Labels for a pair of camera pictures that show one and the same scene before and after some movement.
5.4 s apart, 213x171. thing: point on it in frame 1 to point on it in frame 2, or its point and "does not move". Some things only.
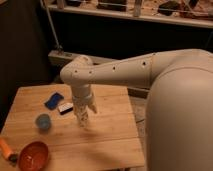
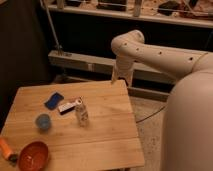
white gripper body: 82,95 to 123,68
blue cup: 43,122 does not move
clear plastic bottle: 82,114 does not move
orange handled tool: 7,151 does not move
